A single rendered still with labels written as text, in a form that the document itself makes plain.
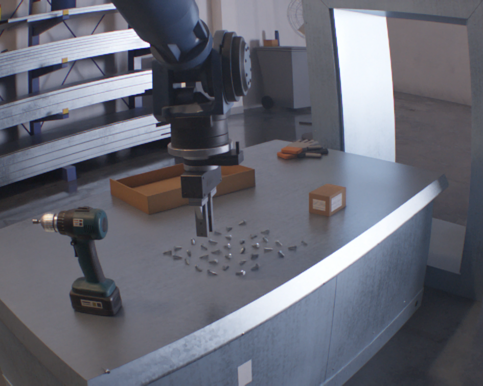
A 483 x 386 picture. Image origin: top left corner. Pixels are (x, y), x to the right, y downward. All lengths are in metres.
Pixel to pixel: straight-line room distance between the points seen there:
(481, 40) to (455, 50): 8.36
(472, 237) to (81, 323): 1.84
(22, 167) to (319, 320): 3.65
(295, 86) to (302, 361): 6.14
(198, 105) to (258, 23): 6.92
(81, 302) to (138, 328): 0.15
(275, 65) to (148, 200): 5.97
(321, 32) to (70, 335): 2.06
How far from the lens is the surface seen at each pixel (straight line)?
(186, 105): 1.16
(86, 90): 5.09
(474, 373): 2.03
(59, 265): 1.44
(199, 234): 1.26
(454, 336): 2.25
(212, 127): 1.16
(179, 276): 1.32
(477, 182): 2.36
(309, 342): 1.56
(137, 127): 5.39
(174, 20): 0.86
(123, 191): 1.88
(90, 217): 1.08
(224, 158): 1.18
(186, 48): 1.01
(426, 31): 10.89
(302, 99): 7.62
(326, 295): 1.54
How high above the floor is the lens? 1.22
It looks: 18 degrees down
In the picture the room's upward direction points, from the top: 3 degrees counter-clockwise
